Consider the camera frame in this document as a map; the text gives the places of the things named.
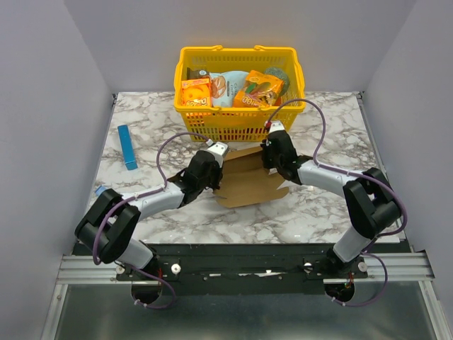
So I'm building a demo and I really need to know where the brown cardboard box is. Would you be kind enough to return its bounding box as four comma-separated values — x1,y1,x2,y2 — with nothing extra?
214,146,289,208

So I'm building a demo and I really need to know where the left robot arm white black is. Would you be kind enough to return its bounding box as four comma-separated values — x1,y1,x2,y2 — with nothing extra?
74,142,229,280

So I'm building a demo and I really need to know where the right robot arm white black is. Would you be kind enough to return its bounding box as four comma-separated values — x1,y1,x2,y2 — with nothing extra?
261,127,407,278

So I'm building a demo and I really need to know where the long blue box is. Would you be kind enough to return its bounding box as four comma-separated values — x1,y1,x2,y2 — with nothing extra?
117,125,137,171

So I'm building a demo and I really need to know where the small blue box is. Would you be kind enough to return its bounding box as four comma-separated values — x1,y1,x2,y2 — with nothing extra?
94,186,107,197

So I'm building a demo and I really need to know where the yellow plastic shopping basket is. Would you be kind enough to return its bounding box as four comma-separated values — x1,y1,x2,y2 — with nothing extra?
173,45,305,142

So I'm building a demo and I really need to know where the orange gummy candy bag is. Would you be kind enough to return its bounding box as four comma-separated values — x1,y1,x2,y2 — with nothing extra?
233,70,283,108

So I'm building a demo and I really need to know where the green round scrubber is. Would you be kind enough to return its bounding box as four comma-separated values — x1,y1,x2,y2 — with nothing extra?
265,67,290,97

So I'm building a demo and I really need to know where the light blue chips bag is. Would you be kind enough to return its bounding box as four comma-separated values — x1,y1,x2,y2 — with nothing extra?
210,71,248,108

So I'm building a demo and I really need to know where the dark brown packet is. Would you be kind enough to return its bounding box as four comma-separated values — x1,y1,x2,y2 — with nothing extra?
186,67,210,80

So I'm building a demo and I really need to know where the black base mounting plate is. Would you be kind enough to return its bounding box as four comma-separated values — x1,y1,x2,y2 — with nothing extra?
116,242,376,297

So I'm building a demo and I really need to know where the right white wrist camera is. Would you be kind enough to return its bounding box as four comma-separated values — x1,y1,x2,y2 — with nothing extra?
265,120,285,134

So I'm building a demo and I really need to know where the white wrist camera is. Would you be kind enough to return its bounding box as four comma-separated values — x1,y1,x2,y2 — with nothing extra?
207,142,229,162
265,120,285,134

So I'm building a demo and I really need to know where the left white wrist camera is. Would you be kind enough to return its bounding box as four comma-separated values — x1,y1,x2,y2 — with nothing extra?
207,142,229,162

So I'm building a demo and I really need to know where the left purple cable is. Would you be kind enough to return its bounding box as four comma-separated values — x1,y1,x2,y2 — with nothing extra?
92,132,213,310

